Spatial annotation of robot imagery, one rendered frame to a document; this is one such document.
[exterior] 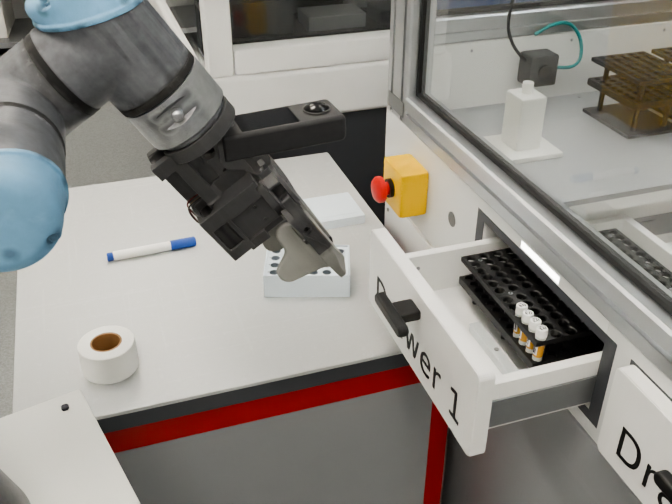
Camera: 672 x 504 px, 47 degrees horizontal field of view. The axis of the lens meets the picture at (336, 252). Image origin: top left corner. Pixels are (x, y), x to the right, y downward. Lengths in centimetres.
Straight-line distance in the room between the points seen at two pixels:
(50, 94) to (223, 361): 50
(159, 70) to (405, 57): 61
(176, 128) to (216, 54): 88
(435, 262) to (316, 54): 69
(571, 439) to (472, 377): 21
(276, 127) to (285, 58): 87
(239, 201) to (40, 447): 33
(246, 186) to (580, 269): 36
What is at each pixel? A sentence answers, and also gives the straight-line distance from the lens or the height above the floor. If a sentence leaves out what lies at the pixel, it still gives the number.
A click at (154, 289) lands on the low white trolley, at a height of 76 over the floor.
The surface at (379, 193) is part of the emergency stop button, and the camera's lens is 114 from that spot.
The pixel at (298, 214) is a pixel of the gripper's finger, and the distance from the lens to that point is 68.
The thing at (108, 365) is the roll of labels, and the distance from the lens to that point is 99.
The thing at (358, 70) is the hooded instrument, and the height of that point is 89.
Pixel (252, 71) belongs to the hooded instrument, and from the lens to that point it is 153.
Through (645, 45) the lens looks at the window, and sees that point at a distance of 74.
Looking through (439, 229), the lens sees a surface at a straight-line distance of 113.
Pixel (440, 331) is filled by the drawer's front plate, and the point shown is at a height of 92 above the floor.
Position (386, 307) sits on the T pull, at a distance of 84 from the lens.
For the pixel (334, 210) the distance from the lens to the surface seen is 130.
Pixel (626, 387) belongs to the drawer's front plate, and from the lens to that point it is 78.
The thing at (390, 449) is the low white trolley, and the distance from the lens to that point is 116.
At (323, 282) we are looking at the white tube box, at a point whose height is 79.
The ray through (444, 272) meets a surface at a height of 86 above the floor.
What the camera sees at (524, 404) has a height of 86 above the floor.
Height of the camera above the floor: 141
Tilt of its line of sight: 32 degrees down
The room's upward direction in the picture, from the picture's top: straight up
